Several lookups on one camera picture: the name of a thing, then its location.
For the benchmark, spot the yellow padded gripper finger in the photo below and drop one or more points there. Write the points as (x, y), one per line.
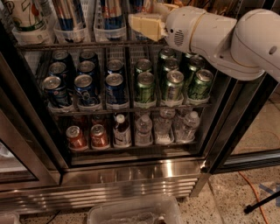
(151, 25)
(164, 8)

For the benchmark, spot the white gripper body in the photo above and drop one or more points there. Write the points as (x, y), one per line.
(179, 26)

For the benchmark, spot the red bull can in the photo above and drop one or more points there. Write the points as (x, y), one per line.
(112, 14)
(144, 6)
(70, 14)

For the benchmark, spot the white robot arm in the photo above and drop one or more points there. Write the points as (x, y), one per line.
(244, 48)

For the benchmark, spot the gold can left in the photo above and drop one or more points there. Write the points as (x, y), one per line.
(182, 3)

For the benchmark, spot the gold can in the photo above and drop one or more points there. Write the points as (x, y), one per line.
(182, 3)
(219, 7)

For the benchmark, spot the gold can right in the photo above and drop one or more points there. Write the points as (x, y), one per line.
(219, 7)

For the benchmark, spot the green can front middle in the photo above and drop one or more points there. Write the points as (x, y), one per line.
(172, 86)

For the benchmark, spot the green can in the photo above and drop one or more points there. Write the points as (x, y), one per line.
(172, 86)
(145, 87)
(200, 85)

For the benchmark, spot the green can front left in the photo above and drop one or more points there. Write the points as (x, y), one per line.
(145, 87)

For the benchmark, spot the green can front right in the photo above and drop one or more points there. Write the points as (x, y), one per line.
(200, 85)

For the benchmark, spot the blue can front right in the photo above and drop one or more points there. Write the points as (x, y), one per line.
(115, 89)

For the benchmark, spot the blue can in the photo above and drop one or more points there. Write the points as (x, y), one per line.
(115, 89)
(85, 90)
(56, 92)

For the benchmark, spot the blue can front middle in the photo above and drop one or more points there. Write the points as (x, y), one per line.
(85, 90)

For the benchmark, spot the stainless steel fridge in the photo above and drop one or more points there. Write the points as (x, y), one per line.
(39, 172)

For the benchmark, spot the blue can front left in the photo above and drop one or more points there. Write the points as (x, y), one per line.
(56, 92)

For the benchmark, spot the open fridge door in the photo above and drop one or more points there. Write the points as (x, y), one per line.
(239, 104)

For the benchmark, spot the white patterned tall can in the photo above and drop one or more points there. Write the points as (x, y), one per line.
(26, 15)

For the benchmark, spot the water bottle middle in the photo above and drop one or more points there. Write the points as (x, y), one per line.
(163, 125)

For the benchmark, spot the water bottle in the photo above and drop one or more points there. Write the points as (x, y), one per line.
(187, 126)
(163, 125)
(143, 131)

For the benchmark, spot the water bottle right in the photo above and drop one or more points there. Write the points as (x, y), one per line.
(187, 126)

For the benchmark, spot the water bottle left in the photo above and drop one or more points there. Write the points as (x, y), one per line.
(143, 131)

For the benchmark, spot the brown drink bottle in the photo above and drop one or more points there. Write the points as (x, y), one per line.
(121, 131)

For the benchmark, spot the clear plastic bin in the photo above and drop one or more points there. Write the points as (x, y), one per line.
(141, 210)

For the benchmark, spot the black stand leg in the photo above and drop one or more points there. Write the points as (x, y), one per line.
(248, 209)

